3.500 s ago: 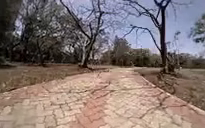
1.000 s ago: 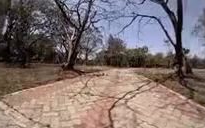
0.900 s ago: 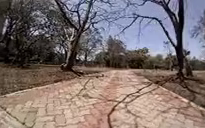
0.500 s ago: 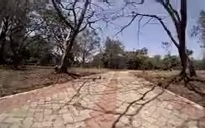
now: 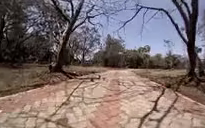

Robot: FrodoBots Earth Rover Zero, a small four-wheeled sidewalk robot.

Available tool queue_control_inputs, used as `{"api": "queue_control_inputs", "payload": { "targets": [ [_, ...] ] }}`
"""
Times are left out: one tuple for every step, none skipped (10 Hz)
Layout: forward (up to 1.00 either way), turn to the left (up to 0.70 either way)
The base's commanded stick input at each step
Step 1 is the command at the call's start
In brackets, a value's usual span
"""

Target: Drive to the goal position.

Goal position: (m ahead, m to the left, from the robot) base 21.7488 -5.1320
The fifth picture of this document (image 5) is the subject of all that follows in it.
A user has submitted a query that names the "bare leaning tree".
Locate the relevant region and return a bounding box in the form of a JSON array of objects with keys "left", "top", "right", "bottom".
[{"left": 39, "top": 0, "right": 124, "bottom": 80}]

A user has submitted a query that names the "bare dark-trunk tree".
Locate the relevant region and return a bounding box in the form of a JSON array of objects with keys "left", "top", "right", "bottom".
[{"left": 117, "top": 0, "right": 205, "bottom": 84}]

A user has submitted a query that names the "dry grass with fallen leaves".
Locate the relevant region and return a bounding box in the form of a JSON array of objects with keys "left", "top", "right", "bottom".
[{"left": 0, "top": 62, "right": 108, "bottom": 100}]

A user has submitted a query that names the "dry grass field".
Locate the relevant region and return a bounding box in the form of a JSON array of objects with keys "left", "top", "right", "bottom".
[{"left": 131, "top": 67, "right": 205, "bottom": 110}]

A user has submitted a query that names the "wood of trees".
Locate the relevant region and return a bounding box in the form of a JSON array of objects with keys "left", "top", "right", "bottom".
[{"left": 0, "top": 0, "right": 191, "bottom": 70}]

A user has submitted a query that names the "red brick path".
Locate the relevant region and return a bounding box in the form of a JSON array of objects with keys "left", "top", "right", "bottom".
[{"left": 0, "top": 68, "right": 205, "bottom": 128}]

